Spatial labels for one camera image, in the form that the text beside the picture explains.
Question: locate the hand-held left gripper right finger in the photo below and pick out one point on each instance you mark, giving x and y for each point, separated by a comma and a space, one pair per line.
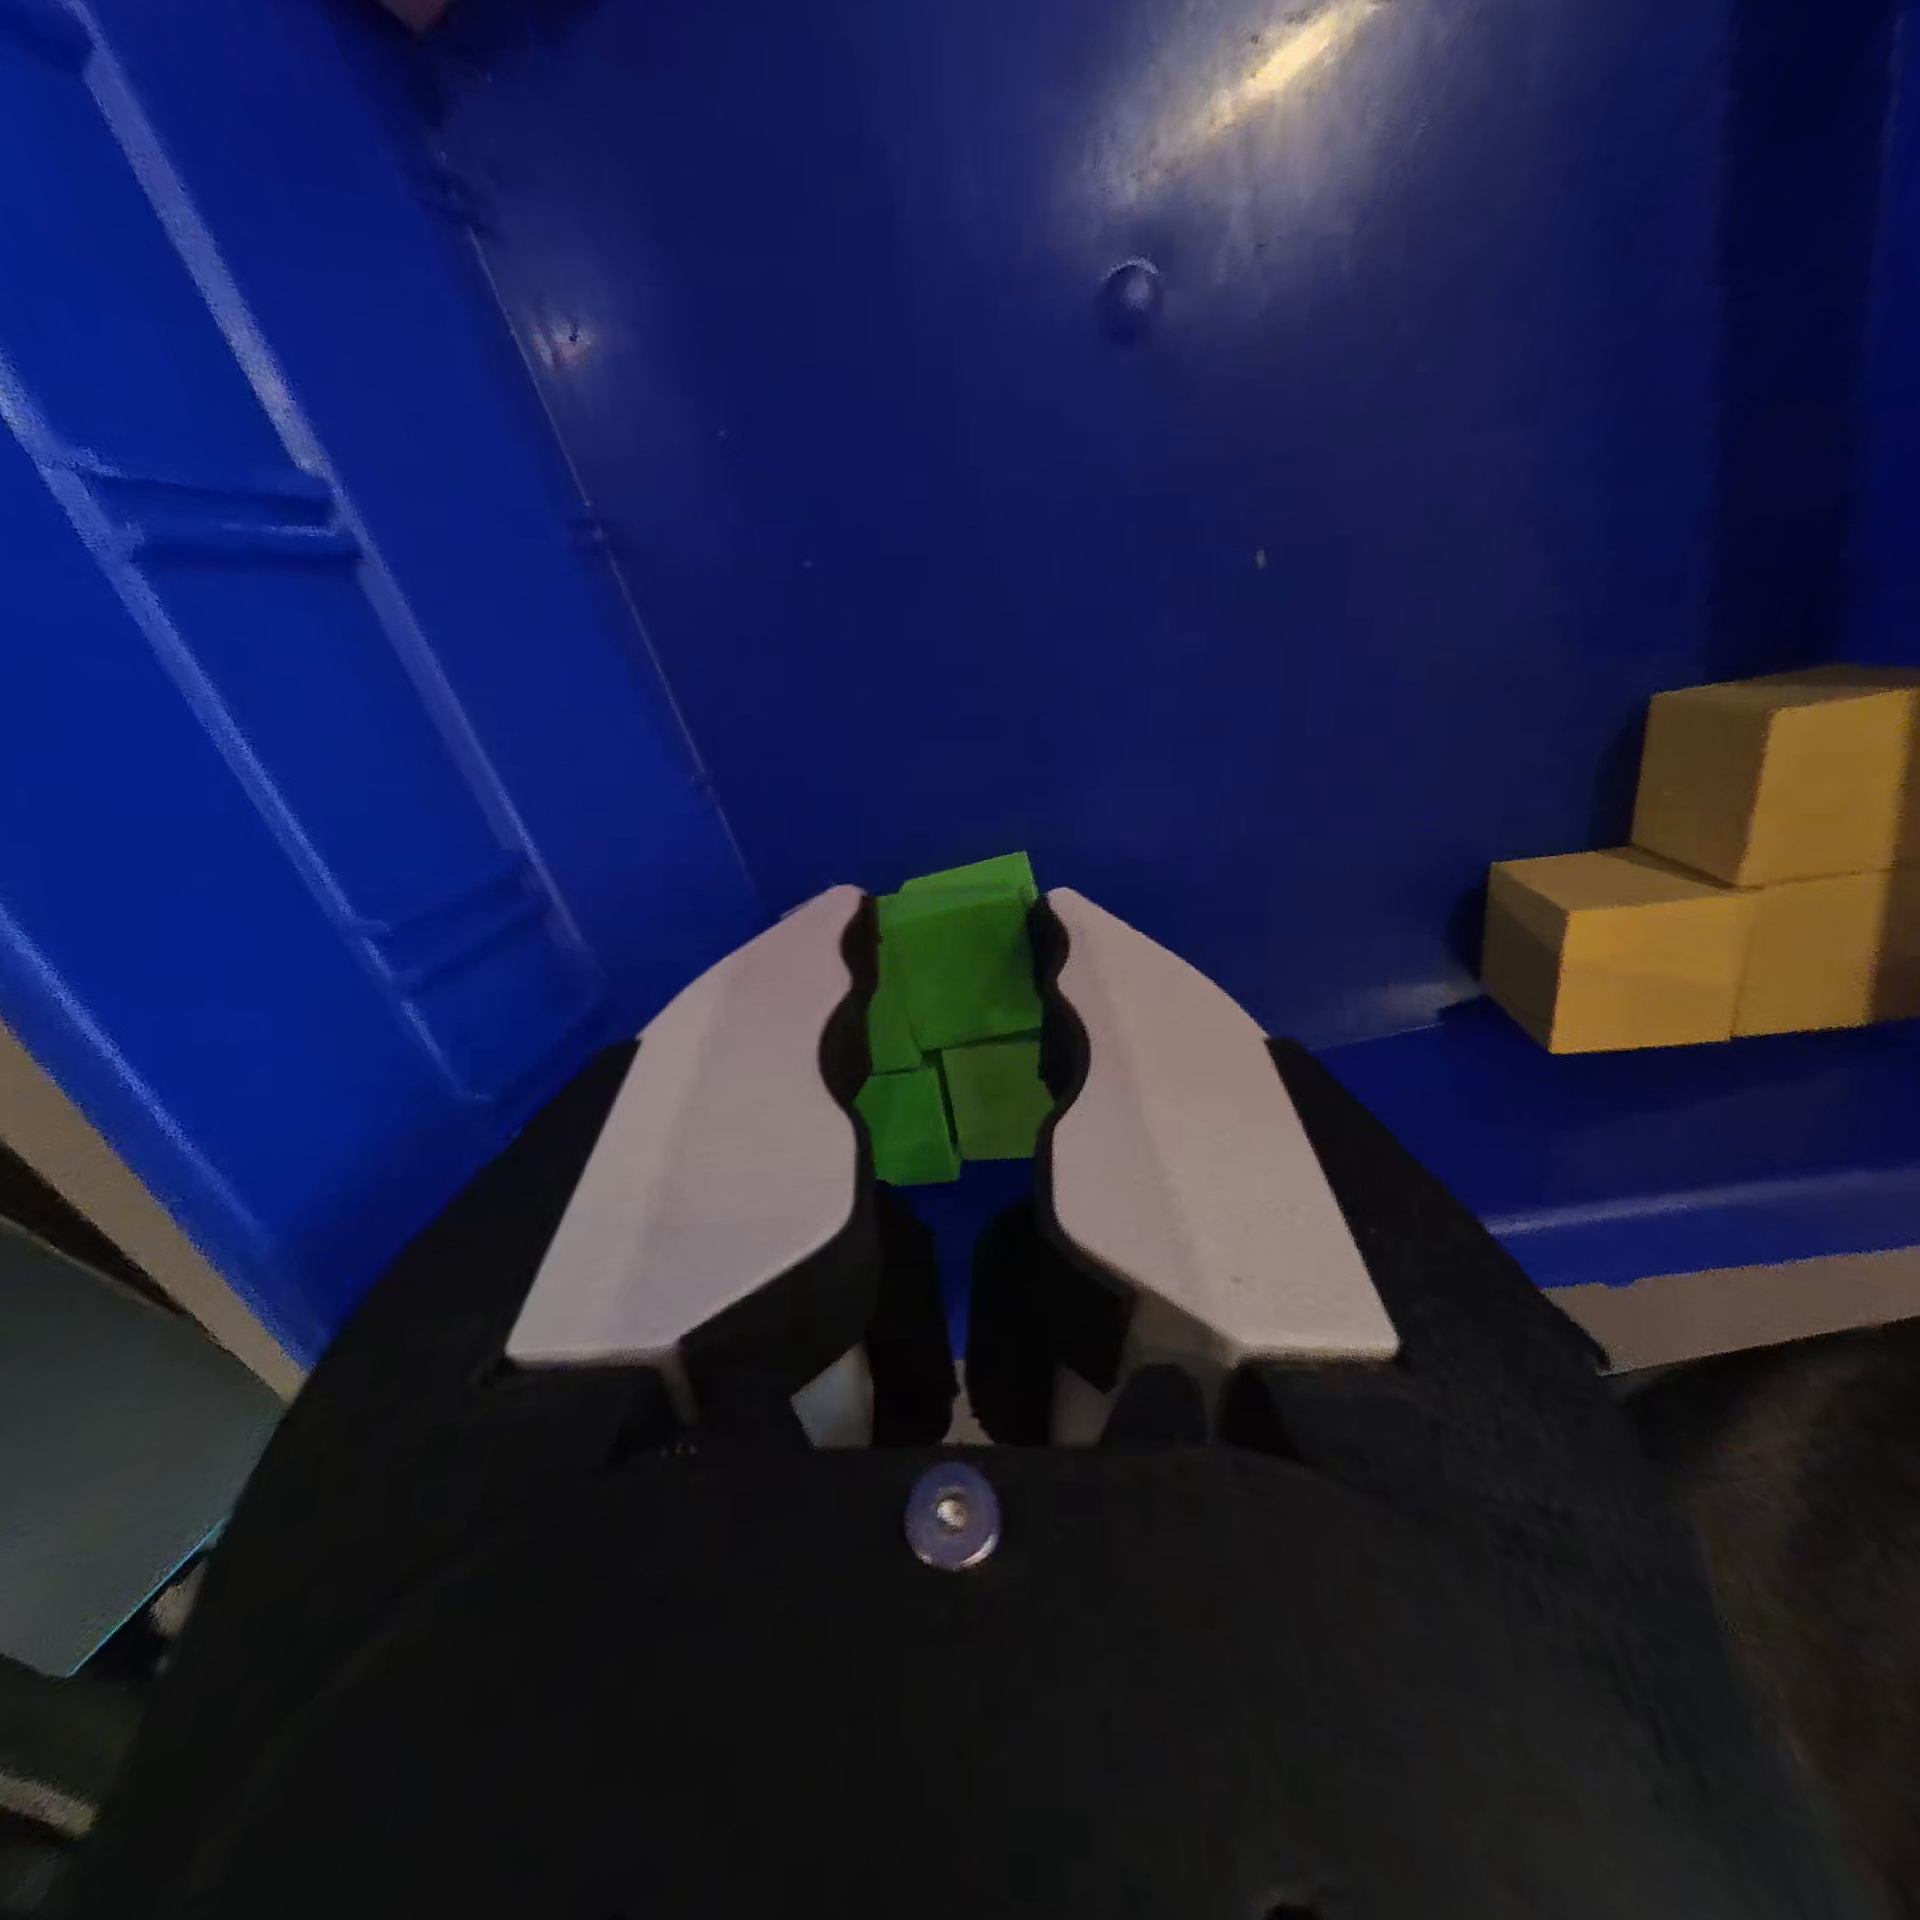
1214, 1185

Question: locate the person's grey clothing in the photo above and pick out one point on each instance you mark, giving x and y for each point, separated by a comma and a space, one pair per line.
1799, 1576

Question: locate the pale desk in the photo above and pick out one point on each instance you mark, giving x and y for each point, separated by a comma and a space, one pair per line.
1723, 1320

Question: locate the blue plastic bin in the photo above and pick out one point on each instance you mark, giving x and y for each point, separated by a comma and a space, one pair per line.
1049, 451

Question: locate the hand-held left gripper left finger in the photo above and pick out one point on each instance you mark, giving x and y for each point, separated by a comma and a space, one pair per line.
691, 1185

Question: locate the teal flat panel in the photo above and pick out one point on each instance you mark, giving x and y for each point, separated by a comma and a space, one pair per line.
105, 1440

